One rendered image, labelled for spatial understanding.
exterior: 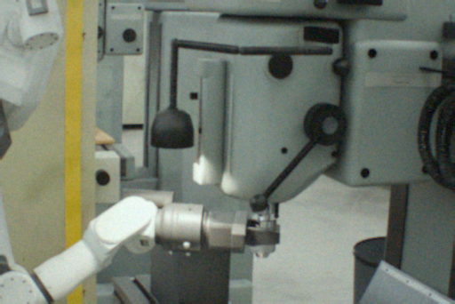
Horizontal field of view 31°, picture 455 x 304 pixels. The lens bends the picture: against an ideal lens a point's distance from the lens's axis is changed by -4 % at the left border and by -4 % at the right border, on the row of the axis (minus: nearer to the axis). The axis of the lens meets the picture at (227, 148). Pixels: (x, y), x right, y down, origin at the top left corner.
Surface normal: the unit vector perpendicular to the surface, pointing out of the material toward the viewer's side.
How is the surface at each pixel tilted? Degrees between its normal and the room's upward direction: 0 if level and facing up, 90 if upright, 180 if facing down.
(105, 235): 51
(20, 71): 58
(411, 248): 90
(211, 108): 90
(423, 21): 90
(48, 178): 90
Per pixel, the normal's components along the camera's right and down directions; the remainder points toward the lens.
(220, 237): -0.06, 0.18
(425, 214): -0.93, 0.04
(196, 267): 0.36, 0.18
